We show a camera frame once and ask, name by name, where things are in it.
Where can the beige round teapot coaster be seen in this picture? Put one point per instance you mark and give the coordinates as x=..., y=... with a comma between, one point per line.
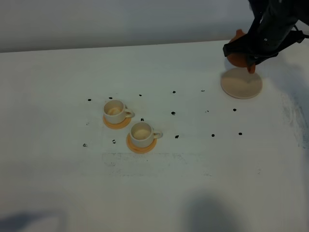
x=240, y=84

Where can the white teacup far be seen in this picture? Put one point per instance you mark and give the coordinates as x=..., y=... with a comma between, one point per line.
x=115, y=111

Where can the white teacup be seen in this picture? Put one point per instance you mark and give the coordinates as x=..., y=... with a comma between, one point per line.
x=142, y=134
x=115, y=111

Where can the white teacup near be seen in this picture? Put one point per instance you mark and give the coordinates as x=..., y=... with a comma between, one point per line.
x=142, y=134

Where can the orange coaster far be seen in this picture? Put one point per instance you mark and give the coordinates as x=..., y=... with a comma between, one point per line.
x=118, y=126

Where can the orange coaster near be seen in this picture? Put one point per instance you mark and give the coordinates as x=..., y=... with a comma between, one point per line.
x=139, y=150

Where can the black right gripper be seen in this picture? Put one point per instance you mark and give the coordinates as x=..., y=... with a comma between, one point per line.
x=273, y=29

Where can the brown clay teapot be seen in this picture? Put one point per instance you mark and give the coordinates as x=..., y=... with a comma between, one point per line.
x=239, y=60

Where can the orange coaster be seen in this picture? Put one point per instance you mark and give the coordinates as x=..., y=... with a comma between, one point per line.
x=118, y=126
x=139, y=150

